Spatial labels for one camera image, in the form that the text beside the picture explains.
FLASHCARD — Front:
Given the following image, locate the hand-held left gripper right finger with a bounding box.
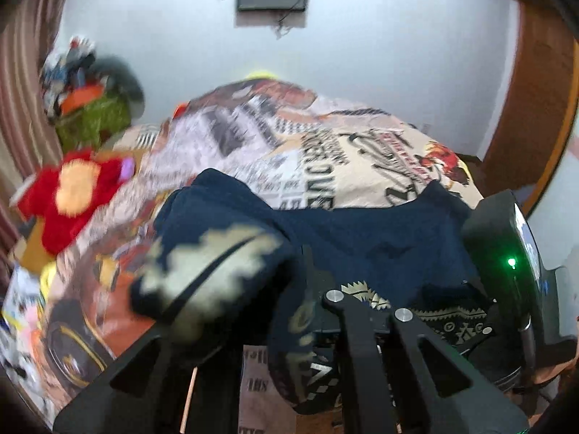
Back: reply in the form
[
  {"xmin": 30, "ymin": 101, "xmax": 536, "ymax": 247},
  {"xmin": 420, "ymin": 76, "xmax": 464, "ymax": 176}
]
[{"xmin": 301, "ymin": 244, "xmax": 531, "ymax": 434}]

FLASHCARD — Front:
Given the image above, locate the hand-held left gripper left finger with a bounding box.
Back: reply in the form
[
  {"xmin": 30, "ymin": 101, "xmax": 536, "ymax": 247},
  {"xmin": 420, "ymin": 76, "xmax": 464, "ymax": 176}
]
[{"xmin": 53, "ymin": 239, "xmax": 257, "ymax": 434}]

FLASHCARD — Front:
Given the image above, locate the navy patterned hoodie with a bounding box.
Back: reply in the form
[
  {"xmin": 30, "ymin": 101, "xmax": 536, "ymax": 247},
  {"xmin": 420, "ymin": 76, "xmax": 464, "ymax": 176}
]
[{"xmin": 130, "ymin": 168, "xmax": 498, "ymax": 417}]

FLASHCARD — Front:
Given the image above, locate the red plush toy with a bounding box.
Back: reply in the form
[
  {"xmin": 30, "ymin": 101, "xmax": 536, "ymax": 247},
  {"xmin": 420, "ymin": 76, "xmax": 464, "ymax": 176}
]
[{"xmin": 11, "ymin": 147, "xmax": 137, "ymax": 256}]

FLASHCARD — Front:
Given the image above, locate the printed blanket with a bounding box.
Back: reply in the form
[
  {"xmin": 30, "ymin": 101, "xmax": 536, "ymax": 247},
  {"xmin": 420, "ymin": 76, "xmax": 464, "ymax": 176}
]
[{"xmin": 0, "ymin": 77, "xmax": 486, "ymax": 434}]

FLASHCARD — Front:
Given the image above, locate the green patterned bag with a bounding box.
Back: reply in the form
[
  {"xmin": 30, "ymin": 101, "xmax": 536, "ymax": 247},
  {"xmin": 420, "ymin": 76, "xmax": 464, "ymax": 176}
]
[{"xmin": 56, "ymin": 93, "xmax": 133, "ymax": 151}]

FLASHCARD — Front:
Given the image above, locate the grey plush toy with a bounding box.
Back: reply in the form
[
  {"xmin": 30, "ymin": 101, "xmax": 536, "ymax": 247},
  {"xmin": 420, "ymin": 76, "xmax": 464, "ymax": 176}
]
[{"xmin": 93, "ymin": 56, "xmax": 146, "ymax": 116}]

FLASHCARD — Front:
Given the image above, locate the pile of colourful clutter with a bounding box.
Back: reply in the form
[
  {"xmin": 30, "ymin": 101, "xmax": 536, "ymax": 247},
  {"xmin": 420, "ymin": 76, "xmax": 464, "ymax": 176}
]
[{"xmin": 40, "ymin": 35, "xmax": 106, "ymax": 115}]

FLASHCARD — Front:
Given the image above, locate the striped curtain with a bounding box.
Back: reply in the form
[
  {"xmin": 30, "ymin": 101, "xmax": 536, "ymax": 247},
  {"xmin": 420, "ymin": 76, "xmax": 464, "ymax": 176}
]
[{"xmin": 0, "ymin": 0, "xmax": 88, "ymax": 281}]

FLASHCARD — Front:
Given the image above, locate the black monitor cable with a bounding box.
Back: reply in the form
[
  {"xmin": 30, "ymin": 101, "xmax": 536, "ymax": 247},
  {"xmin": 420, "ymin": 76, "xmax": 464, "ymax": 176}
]
[{"xmin": 271, "ymin": 9, "xmax": 296, "ymax": 41}]

